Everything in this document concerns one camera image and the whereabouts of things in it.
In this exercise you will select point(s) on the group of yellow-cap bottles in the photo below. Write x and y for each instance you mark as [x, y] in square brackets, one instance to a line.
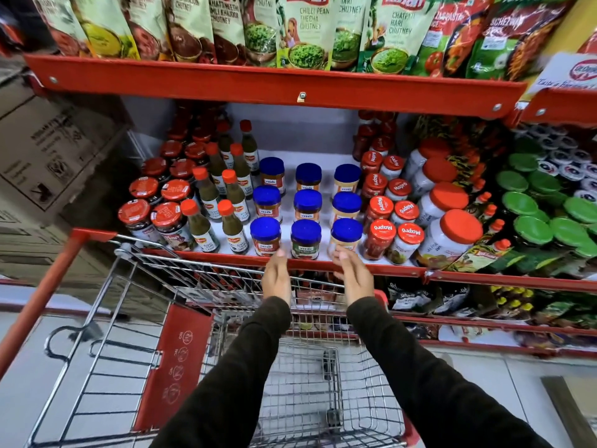
[510, 300]

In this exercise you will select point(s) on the stack of flat cardboard boxes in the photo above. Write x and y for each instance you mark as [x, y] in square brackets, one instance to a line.
[42, 247]

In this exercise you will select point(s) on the rows of blue-lid jars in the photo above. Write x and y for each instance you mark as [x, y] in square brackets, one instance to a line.
[306, 207]

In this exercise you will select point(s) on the large cardboard box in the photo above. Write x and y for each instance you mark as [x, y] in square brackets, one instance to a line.
[46, 149]

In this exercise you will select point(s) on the long red shelf rail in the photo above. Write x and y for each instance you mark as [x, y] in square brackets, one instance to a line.
[261, 86]

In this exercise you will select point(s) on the person's right hand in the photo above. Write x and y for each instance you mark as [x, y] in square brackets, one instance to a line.
[357, 282]

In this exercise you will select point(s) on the person's left fingers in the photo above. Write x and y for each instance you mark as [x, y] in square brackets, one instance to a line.
[278, 260]

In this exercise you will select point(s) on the person's left hand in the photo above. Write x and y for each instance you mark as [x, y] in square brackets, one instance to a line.
[277, 282]

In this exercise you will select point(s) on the group of small orange-cap bottles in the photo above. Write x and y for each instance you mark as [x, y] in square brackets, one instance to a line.
[489, 214]

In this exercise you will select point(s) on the group of small jam jars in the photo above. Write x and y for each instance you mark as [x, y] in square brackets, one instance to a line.
[389, 214]

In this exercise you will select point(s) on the person's left forearm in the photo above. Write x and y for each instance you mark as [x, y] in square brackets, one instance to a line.
[235, 382]

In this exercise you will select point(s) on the group of dark red-lid jars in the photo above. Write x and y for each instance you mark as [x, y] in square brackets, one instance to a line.
[158, 191]

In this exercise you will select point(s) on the group of black pouches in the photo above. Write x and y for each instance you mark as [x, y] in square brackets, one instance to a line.
[419, 298]

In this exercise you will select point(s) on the thin red shelf rail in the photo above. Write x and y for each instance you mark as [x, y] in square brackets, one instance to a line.
[494, 324]

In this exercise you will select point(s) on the large white orange-lid jar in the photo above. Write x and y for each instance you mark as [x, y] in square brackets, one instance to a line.
[436, 171]
[454, 230]
[431, 148]
[445, 198]

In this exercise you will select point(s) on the group of white-lid jars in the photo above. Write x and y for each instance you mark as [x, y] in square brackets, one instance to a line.
[566, 158]

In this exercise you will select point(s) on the person's right forearm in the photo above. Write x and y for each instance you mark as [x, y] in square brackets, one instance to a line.
[433, 387]

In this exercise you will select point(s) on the red plastic cart seat flap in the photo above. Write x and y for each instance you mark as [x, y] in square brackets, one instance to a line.
[175, 368]

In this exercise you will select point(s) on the green noodle sauce pouch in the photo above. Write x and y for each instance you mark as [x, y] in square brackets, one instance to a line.
[517, 37]

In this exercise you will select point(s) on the group of green-lid jars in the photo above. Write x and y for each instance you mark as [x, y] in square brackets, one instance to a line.
[534, 214]

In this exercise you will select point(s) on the white shelf sign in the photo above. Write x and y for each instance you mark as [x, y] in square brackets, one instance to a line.
[562, 74]

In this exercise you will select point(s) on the green flat pouch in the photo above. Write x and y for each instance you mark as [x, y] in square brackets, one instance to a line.
[480, 257]

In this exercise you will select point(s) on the row of chutney pouches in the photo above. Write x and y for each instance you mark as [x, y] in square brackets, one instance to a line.
[233, 27]

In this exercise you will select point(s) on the person's right fingers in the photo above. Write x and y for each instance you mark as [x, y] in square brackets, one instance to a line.
[346, 260]

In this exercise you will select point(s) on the short red shelf rail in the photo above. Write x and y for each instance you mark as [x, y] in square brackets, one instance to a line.
[559, 107]

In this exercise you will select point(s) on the group of red sauce bottles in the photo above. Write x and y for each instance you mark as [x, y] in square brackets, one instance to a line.
[196, 123]

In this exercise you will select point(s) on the group of green sauce bottles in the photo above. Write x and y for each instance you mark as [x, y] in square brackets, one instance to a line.
[233, 195]

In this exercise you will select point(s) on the red tomato sauce pouch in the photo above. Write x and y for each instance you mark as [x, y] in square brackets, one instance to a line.
[447, 39]

